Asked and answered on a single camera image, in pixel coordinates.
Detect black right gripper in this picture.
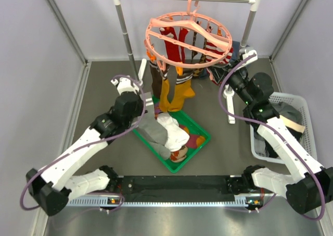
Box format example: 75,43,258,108
209,59,254,106

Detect brown mustard white-striped sock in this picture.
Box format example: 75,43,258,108
168,72,195,112

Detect orange clothes peg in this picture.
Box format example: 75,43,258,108
175,67,183,76

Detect pink round clip hanger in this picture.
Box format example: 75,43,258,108
144,0,233,69

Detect pink clothes peg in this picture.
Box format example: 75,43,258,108
157,60,170,80

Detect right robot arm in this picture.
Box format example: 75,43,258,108
208,61,332,218

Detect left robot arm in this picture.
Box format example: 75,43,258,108
25,91,146,216

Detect blue-grey crumpled cloth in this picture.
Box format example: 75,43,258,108
193,41,240,79

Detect red white striped sock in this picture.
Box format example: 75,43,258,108
205,41,233,65

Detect green plastic bin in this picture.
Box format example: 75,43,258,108
134,96,211,173

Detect mustard yellow sock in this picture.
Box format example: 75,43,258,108
159,70,171,113

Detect purple patterned sock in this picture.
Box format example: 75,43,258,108
154,102,163,118

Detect white and steel clothes rack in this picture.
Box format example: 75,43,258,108
109,0,264,125

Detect dark clothes in basket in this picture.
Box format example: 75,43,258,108
253,102,305,158

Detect grey sock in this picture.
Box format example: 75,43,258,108
139,91,171,160

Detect white plastic laundry basket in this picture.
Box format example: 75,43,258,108
250,92,317,164

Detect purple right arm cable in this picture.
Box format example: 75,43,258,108
219,54,326,220

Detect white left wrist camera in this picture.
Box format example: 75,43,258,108
110,77,139,95

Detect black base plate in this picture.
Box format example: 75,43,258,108
114,175,263,203

